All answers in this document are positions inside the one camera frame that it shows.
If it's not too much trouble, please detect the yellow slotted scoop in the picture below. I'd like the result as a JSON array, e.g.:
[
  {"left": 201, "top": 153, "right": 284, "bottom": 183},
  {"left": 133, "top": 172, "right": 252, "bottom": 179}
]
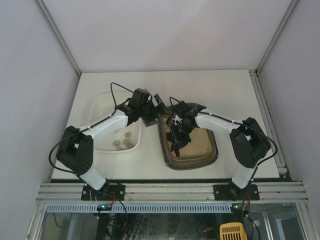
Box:
[{"left": 219, "top": 222, "right": 248, "bottom": 240}]

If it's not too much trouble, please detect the grey slotted cable duct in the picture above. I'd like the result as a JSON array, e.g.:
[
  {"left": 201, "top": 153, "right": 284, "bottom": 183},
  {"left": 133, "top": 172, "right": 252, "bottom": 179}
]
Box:
[{"left": 46, "top": 202, "right": 232, "bottom": 214}]

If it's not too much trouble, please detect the aluminium frame rail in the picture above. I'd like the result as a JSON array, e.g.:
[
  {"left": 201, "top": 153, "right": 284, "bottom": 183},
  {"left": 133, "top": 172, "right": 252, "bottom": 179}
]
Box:
[{"left": 36, "top": 182, "right": 308, "bottom": 203}]

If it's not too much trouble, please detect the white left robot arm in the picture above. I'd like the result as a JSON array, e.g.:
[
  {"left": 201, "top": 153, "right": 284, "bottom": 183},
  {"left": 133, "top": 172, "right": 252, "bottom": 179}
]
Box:
[{"left": 52, "top": 88, "right": 167, "bottom": 190}]

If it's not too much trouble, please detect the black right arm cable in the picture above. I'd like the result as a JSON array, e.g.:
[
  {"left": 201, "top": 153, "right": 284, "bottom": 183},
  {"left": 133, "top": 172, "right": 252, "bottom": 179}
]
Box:
[{"left": 168, "top": 96, "right": 279, "bottom": 176}]

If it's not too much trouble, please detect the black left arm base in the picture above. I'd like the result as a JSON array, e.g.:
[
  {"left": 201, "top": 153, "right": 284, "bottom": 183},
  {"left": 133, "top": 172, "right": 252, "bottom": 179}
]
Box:
[{"left": 81, "top": 184, "right": 126, "bottom": 201}]

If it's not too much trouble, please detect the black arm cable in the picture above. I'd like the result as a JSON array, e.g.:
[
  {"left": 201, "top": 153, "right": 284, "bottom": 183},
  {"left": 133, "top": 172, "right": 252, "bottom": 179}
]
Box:
[
  {"left": 48, "top": 81, "right": 136, "bottom": 176},
  {"left": 168, "top": 96, "right": 279, "bottom": 176}
]

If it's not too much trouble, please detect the black litter scoop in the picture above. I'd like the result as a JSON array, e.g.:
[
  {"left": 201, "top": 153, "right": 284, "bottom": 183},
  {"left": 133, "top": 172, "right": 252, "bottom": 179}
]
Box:
[{"left": 165, "top": 114, "right": 191, "bottom": 158}]

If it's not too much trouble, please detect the grey litter box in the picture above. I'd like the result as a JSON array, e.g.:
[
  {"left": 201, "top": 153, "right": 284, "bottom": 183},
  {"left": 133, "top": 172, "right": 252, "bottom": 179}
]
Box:
[{"left": 157, "top": 101, "right": 219, "bottom": 171}]

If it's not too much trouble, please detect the white plastic tray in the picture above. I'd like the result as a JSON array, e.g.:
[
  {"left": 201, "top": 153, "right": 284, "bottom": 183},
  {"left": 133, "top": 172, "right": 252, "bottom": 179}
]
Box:
[{"left": 88, "top": 92, "right": 142, "bottom": 153}]

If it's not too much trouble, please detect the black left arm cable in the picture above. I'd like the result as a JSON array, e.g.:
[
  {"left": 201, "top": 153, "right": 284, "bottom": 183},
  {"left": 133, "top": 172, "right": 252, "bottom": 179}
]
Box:
[{"left": 48, "top": 81, "right": 136, "bottom": 176}]

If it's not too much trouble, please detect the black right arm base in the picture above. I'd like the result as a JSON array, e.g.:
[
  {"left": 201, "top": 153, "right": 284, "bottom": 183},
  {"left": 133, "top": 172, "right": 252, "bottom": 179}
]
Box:
[{"left": 213, "top": 184, "right": 260, "bottom": 201}]

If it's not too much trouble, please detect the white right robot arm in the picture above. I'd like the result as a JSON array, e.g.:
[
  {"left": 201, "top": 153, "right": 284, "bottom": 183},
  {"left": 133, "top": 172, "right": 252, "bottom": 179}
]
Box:
[{"left": 170, "top": 109, "right": 274, "bottom": 189}]

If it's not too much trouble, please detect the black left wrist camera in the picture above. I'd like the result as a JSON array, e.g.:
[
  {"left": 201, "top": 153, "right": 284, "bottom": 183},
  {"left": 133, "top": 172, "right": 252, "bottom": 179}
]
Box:
[{"left": 129, "top": 88, "right": 150, "bottom": 109}]

